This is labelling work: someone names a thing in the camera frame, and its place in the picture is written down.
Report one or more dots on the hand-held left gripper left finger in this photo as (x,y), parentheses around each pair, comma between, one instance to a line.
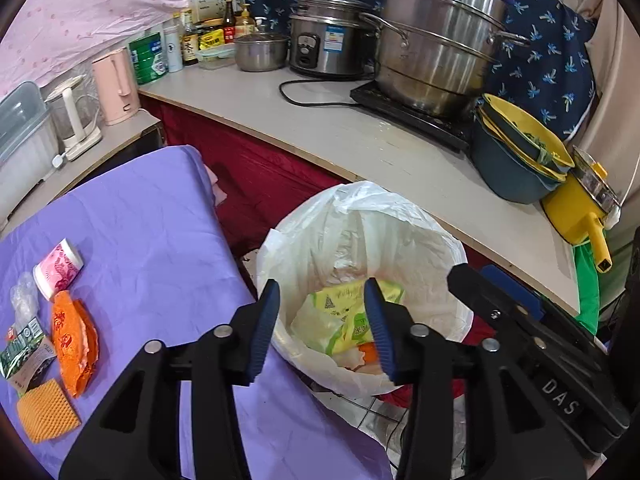
(262,325)

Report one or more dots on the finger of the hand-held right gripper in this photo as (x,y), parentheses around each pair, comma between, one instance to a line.
(515,292)
(480,300)

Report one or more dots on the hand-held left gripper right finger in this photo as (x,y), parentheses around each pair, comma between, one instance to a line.
(380,330)

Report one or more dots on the yellow-green plastic packet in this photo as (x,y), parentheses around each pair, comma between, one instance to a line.
(330,310)

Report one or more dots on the white lined trash bin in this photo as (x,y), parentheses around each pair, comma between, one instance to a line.
(310,240)

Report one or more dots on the green plastic bag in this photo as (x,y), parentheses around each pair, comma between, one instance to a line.
(585,285)

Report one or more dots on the stacked yellow-blue basins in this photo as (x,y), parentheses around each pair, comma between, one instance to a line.
(505,175)

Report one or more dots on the purple tablecloth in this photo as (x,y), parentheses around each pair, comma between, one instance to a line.
(150,240)

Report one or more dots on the dark red cloth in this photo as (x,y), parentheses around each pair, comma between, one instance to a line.
(250,170)

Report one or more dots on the yellow bowl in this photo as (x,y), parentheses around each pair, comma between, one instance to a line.
(520,130)

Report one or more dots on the orange printed plastic bag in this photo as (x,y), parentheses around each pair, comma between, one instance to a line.
(75,345)

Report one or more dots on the black induction cooker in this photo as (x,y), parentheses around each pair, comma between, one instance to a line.
(400,115)

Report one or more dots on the pink and white paper cup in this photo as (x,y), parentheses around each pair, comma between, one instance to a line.
(57,270)

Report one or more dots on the beige cloth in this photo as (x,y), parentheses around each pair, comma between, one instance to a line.
(615,85)

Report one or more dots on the orange foam net sleeve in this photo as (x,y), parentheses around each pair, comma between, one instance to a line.
(47,410)

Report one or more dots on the green and white milk carton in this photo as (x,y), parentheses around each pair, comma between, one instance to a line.
(27,355)

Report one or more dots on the clear plastic wrap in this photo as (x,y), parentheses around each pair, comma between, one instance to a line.
(24,300)

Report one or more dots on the large steel steamer pot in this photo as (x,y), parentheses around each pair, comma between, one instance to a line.
(435,60)

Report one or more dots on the navy floral cloth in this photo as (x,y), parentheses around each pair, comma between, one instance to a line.
(545,35)

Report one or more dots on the white power plug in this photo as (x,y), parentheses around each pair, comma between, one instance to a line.
(59,161)

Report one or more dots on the clear food container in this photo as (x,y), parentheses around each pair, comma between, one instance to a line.
(215,60)

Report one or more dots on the small steel pot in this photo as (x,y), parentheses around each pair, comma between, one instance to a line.
(260,55)

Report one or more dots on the pink electric kettle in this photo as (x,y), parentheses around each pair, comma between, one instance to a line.
(115,90)

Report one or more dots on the steel rice cooker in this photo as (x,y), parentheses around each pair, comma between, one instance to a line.
(325,45)

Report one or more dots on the dark white-label sauce bottle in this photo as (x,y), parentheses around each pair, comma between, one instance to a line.
(189,47)

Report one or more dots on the green tin can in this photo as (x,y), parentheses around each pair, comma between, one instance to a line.
(148,60)

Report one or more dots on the glass electric kettle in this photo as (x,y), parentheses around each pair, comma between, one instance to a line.
(70,110)

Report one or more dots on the white slim bottle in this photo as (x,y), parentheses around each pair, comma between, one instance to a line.
(173,50)

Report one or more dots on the grey-blue lidded dish rack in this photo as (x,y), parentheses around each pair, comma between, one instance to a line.
(25,160)

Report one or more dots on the yellow snack packet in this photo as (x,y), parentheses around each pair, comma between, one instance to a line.
(210,40)

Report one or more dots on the dark red-label sauce bottle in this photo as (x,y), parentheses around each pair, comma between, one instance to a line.
(229,30)

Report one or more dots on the yellow oil bottle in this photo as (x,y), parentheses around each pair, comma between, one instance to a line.
(245,22)

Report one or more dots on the pale green carton box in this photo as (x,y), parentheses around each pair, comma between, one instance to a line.
(207,5)

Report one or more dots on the pink dotted cloth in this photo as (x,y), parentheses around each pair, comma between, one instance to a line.
(100,0)

